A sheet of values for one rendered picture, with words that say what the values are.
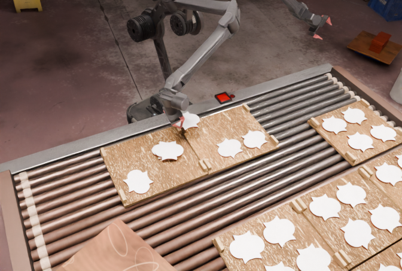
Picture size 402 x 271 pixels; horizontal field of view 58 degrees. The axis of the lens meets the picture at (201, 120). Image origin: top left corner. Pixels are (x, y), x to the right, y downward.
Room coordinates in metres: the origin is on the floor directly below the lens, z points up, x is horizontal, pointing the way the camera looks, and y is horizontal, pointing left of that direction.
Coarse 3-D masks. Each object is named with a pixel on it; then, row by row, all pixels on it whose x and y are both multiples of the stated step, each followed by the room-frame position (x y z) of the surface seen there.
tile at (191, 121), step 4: (188, 112) 1.33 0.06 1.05; (184, 116) 1.30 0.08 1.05; (188, 116) 1.30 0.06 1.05; (192, 116) 1.30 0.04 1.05; (196, 116) 1.31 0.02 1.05; (184, 120) 1.27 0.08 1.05; (188, 120) 1.27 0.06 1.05; (192, 120) 1.27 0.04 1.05; (196, 120) 1.28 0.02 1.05; (184, 124) 1.24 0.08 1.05; (188, 124) 1.24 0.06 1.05; (192, 124) 1.24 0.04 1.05; (196, 124) 1.25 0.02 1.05; (184, 128) 1.21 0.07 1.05; (188, 128) 1.22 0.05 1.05
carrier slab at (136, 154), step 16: (128, 144) 1.18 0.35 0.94; (144, 144) 1.19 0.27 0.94; (112, 160) 1.07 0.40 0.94; (128, 160) 1.08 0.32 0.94; (144, 160) 1.09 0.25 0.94; (160, 160) 1.10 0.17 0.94; (176, 160) 1.11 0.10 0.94; (192, 160) 1.12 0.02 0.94; (112, 176) 0.98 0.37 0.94; (160, 176) 1.00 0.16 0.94; (176, 176) 1.01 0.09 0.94; (192, 176) 1.02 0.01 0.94; (128, 192) 0.90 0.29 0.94; (160, 192) 0.92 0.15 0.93
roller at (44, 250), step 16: (304, 144) 1.32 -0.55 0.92; (256, 160) 1.17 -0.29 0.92; (272, 160) 1.19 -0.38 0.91; (224, 176) 1.05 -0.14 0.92; (176, 192) 0.94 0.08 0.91; (192, 192) 0.95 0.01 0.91; (144, 208) 0.84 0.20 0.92; (160, 208) 0.86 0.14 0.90; (64, 240) 0.66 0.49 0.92; (80, 240) 0.68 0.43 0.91; (32, 256) 0.59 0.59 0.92; (48, 256) 0.61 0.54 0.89
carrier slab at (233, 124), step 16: (224, 112) 1.48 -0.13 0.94; (240, 112) 1.49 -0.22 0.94; (192, 128) 1.33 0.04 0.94; (208, 128) 1.35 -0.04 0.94; (224, 128) 1.36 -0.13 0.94; (240, 128) 1.37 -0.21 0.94; (256, 128) 1.38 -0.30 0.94; (192, 144) 1.22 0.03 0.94; (208, 144) 1.23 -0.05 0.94; (272, 144) 1.27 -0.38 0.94; (208, 160) 1.13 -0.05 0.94; (224, 160) 1.14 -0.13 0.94; (240, 160) 1.15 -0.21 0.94
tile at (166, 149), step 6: (162, 144) 1.18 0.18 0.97; (168, 144) 1.18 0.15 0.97; (174, 144) 1.18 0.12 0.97; (156, 150) 1.13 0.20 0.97; (162, 150) 1.14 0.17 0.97; (168, 150) 1.14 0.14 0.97; (174, 150) 1.14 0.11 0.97; (180, 150) 1.15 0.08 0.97; (162, 156) 1.10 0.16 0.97; (168, 156) 1.10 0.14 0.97; (174, 156) 1.11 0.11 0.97
